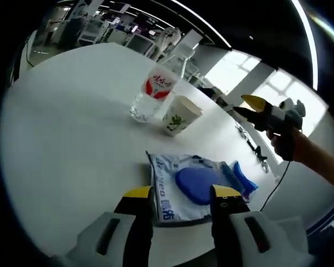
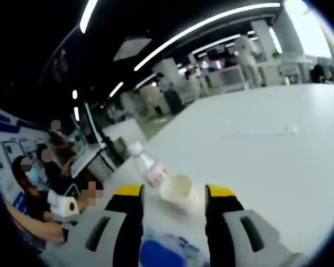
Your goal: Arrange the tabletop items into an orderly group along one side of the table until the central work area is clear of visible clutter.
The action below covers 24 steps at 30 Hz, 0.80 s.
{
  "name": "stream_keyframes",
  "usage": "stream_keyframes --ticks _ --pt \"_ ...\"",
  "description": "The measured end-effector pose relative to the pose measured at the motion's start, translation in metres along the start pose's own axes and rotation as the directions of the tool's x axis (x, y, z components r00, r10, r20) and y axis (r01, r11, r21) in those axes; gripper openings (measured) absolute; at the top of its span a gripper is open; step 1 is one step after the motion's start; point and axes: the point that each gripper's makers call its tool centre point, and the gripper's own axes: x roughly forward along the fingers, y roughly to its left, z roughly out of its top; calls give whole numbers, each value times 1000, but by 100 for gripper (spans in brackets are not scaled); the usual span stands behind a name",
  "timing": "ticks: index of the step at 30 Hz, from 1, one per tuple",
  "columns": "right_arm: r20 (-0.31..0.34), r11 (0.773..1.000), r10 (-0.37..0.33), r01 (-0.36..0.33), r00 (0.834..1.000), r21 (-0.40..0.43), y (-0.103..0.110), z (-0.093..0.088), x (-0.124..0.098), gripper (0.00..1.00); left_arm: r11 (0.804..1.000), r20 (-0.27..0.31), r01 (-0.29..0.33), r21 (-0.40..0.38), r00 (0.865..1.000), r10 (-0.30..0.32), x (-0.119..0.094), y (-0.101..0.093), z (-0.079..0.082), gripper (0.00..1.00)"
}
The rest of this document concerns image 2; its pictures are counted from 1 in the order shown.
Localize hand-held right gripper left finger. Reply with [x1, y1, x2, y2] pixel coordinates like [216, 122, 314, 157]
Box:
[72, 182, 145, 267]

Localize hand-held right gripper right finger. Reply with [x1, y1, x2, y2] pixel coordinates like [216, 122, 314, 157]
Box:
[204, 184, 298, 267]

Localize clear packet with blue pad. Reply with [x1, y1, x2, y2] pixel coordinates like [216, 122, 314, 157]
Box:
[140, 228, 212, 267]

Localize white paper cup item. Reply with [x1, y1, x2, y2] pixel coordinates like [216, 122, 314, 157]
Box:
[159, 174, 207, 221]

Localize clear plastic water bottle item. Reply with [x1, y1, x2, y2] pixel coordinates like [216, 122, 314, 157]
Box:
[129, 141, 171, 188]

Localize white table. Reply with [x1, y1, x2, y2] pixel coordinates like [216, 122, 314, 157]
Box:
[41, 83, 334, 267]

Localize white side desk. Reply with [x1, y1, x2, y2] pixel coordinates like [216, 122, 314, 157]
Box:
[72, 118, 145, 179]

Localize ceiling air vent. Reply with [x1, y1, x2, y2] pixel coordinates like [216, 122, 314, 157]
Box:
[113, 37, 153, 62]

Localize dark office chair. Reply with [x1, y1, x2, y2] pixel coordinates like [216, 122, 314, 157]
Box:
[310, 63, 333, 83]

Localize curved ceiling light strip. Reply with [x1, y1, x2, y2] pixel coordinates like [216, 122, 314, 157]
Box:
[133, 2, 282, 72]

